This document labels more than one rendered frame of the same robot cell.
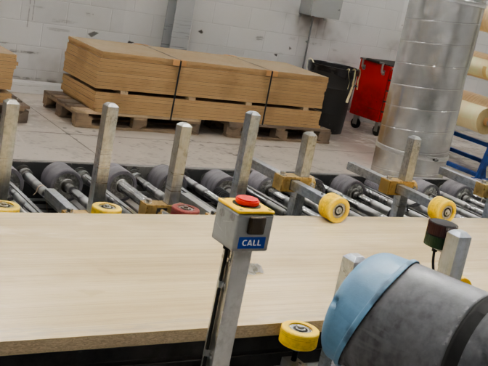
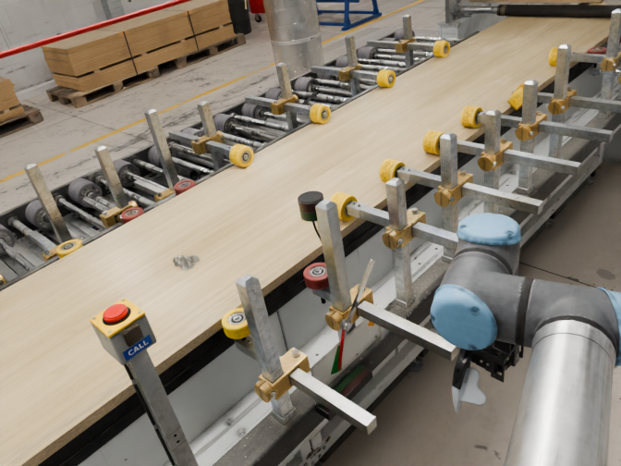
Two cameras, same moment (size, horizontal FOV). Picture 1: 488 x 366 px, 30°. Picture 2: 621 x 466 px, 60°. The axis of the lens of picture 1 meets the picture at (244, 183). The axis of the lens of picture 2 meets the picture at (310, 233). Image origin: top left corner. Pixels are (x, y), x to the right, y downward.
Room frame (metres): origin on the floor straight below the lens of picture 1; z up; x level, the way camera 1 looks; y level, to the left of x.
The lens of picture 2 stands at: (0.69, -0.28, 1.77)
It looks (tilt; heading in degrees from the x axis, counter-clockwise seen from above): 32 degrees down; 354
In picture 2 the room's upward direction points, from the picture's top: 11 degrees counter-clockwise
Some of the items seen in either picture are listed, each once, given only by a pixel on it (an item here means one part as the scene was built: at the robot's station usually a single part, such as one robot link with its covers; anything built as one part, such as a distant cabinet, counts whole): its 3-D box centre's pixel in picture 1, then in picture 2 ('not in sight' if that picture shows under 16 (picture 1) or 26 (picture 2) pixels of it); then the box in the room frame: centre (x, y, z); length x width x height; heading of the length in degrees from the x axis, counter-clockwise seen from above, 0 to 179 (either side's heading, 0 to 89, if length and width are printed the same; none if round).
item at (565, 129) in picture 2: not in sight; (535, 124); (2.31, -1.30, 0.95); 0.50 x 0.04 x 0.04; 34
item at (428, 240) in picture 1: (438, 240); (312, 210); (1.77, -0.41, 1.14); 0.06 x 0.06 x 0.02
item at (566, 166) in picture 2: not in sight; (499, 153); (2.17, -1.09, 0.95); 0.50 x 0.04 x 0.04; 34
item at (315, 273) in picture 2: not in sight; (321, 286); (1.85, -0.40, 0.85); 0.08 x 0.08 x 0.11
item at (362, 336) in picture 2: not in sight; (347, 350); (1.69, -0.42, 0.75); 0.26 x 0.01 x 0.10; 124
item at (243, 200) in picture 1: (247, 202); (115, 314); (1.44, -0.01, 1.22); 0.04 x 0.04 x 0.02
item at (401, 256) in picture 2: not in sight; (401, 255); (1.87, -0.64, 0.87); 0.04 x 0.04 x 0.48; 34
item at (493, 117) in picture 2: not in sight; (491, 179); (2.15, -1.05, 0.87); 0.04 x 0.04 x 0.48; 34
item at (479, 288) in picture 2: not in sight; (478, 300); (1.22, -0.55, 1.25); 0.12 x 0.12 x 0.09; 51
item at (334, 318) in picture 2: not in sight; (348, 307); (1.74, -0.45, 0.85); 0.14 x 0.06 x 0.05; 124
